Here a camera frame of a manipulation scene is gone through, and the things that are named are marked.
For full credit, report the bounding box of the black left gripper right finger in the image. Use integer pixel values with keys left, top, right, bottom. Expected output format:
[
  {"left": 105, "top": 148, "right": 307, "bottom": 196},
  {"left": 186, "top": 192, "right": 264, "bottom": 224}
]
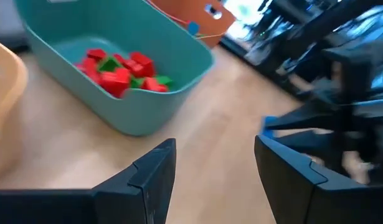
[{"left": 254, "top": 134, "right": 383, "bottom": 224}]

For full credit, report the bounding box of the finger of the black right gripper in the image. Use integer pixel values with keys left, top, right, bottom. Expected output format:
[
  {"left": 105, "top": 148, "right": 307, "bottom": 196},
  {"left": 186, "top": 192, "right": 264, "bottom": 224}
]
[
  {"left": 275, "top": 130, "right": 344, "bottom": 177},
  {"left": 264, "top": 99, "right": 354, "bottom": 131}
]

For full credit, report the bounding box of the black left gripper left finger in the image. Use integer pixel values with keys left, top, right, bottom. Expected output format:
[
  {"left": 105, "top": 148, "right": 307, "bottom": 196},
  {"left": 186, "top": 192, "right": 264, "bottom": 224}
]
[{"left": 0, "top": 138, "right": 176, "bottom": 224}]

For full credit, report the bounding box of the blue wooden plank block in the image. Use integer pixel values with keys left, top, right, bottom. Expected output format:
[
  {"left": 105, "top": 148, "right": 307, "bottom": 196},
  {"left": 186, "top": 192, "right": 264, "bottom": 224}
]
[{"left": 261, "top": 116, "right": 279, "bottom": 139}]

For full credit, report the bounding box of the small blue wooden block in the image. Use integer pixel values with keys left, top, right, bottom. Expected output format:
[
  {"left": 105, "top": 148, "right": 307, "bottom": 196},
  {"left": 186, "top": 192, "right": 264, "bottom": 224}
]
[{"left": 187, "top": 21, "right": 201, "bottom": 36}]

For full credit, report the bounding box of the teal plastic bin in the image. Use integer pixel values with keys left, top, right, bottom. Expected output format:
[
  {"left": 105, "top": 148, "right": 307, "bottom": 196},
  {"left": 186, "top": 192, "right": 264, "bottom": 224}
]
[{"left": 14, "top": 0, "right": 215, "bottom": 137}]

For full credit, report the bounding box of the orange plastic bin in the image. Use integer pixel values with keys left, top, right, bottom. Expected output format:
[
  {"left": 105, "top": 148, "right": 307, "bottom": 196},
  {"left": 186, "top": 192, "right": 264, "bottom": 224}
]
[{"left": 147, "top": 0, "right": 237, "bottom": 49}]

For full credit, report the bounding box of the yellow plastic bin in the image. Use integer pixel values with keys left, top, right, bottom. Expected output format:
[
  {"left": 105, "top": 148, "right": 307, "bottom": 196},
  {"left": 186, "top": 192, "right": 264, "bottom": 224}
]
[{"left": 0, "top": 37, "right": 29, "bottom": 147}]

